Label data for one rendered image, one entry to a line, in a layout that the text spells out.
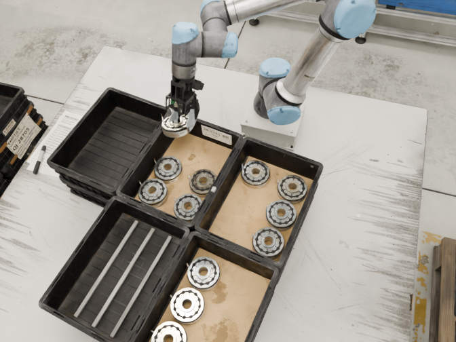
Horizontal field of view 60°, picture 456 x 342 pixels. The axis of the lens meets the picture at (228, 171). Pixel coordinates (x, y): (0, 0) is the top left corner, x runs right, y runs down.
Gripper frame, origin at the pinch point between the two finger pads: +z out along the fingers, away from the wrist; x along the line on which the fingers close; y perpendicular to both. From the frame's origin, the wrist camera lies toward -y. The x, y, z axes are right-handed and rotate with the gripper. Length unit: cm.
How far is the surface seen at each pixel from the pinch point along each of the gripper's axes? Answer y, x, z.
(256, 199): 3.5, 30.5, 19.1
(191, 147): -7.8, -0.7, 15.7
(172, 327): 51, 23, 33
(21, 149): -18, -105, 64
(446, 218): -87, 122, 73
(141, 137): -5.7, -21.3, 17.0
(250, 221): 11.9, 31.6, 22.0
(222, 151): -10.2, 11.6, 14.6
